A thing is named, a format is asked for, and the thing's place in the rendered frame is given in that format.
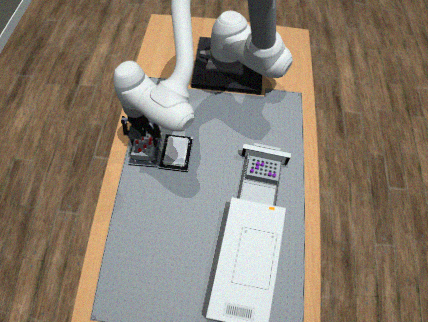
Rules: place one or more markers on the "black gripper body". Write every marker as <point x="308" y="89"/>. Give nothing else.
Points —
<point x="138" y="120"/>

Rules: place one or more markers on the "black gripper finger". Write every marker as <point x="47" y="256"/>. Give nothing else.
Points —
<point x="154" y="132"/>
<point x="124" y="123"/>

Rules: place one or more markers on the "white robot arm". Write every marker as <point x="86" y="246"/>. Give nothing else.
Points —
<point x="260" y="48"/>

